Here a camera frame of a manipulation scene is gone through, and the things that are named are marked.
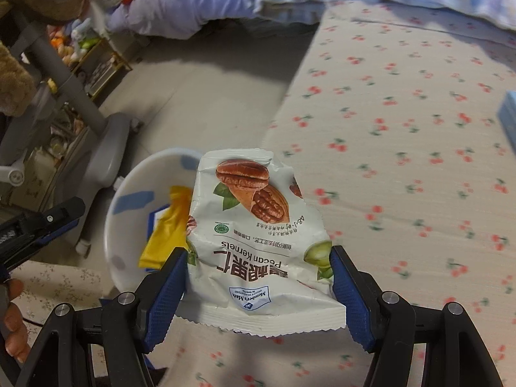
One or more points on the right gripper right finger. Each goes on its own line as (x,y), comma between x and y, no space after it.
(388,328)

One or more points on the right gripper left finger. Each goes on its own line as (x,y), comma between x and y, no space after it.
(127,328)

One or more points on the yellow snack wrapper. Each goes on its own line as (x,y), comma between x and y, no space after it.
(170,232)

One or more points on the white pecan kernels bag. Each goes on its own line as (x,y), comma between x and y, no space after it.
(260,255)

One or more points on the light blue carton box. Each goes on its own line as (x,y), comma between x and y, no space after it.
(507,118)

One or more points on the blue white snack box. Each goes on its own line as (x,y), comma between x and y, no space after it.
(154,218)

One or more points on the white round trash bin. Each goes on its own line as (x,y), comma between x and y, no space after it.
(145,189)

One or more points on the person's left hand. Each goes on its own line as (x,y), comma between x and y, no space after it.
(16,342)

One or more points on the grey chair base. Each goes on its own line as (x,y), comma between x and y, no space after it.
(62,146)

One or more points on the wooden toy shelf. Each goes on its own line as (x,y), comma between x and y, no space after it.
(90,57)

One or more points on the cherry pattern table cloth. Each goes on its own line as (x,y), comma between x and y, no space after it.
(391,128)

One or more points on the brown plush coat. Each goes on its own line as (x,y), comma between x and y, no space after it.
(17,85)

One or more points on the lavender bed sheet mattress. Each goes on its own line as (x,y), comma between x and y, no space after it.
(176,19)

